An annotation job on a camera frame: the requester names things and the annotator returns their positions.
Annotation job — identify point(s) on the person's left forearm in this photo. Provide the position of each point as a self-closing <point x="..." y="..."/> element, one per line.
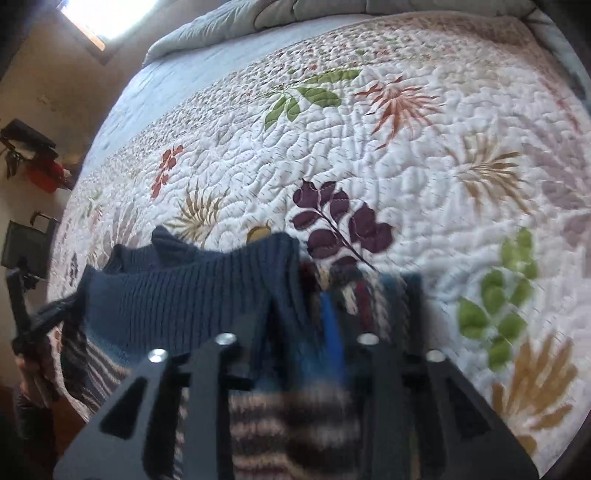
<point x="37" y="434"/>

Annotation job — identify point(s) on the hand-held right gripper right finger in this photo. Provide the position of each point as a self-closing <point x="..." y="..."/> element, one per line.
<point x="331" y="332"/>

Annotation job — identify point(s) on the striped knitted sweater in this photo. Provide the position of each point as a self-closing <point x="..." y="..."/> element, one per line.
<point x="184" y="295"/>

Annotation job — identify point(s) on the black hanging bag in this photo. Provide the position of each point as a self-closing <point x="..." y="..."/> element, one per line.
<point x="30" y="249"/>

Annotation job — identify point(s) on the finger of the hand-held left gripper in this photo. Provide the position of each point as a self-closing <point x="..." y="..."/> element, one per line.
<point x="53" y="316"/>

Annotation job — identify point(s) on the bright window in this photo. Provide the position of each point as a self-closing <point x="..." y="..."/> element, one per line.
<point x="106" y="18"/>

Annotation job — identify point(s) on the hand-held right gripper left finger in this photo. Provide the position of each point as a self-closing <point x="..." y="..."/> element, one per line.
<point x="277" y="332"/>

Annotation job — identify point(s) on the red hanging cloth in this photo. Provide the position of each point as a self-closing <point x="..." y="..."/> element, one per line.
<point x="46" y="175"/>

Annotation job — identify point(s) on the person's left hand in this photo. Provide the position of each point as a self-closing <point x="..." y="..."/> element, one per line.
<point x="34" y="369"/>

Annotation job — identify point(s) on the floral quilted bedspread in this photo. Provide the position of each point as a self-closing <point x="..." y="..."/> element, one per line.
<point x="392" y="161"/>

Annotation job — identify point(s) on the grey pillow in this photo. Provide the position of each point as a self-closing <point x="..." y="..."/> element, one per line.
<point x="286" y="18"/>

